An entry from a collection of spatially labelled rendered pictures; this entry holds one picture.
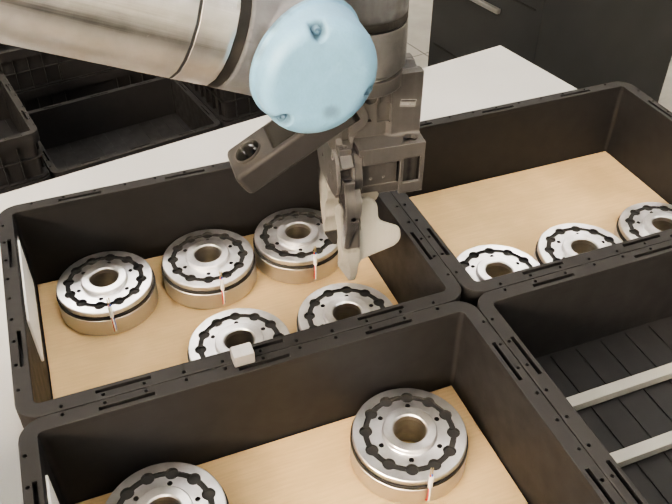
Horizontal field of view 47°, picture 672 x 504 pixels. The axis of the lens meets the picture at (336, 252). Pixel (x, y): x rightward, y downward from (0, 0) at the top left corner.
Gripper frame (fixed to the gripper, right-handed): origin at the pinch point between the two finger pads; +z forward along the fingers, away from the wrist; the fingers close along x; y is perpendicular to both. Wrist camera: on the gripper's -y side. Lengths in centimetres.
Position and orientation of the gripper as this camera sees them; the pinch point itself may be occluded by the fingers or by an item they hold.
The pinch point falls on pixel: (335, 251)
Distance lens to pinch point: 77.8
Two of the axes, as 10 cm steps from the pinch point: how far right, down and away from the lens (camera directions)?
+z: 0.0, 7.7, 6.4
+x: -2.7, -6.2, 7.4
